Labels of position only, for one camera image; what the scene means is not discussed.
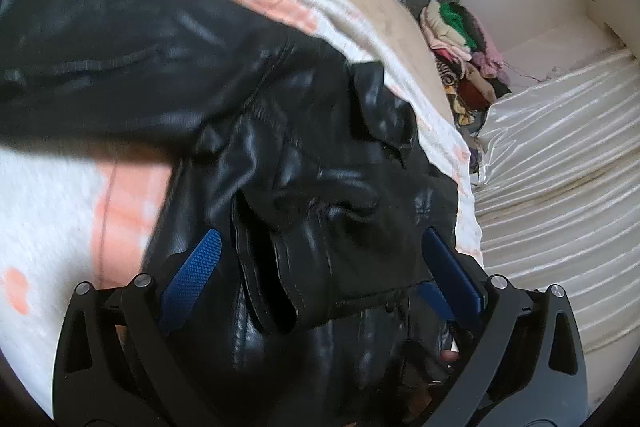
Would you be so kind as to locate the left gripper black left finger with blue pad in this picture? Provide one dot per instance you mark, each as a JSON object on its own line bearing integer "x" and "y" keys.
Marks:
{"x": 112, "y": 364}

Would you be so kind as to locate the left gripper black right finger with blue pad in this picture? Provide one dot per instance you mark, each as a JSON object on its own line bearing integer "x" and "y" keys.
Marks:
{"x": 521, "y": 363}

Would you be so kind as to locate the black leather jacket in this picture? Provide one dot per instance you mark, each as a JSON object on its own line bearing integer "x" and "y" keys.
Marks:
{"x": 306, "y": 165}

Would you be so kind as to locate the pile of folded clothes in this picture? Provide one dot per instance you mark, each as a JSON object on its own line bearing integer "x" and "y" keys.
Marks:
{"x": 470, "y": 67}

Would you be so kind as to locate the white blanket with pink pattern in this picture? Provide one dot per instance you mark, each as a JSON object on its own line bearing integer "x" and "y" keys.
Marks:
{"x": 83, "y": 212}

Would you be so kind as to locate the white striped satin curtain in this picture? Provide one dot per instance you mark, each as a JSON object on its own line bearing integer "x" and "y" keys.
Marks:
{"x": 557, "y": 195}

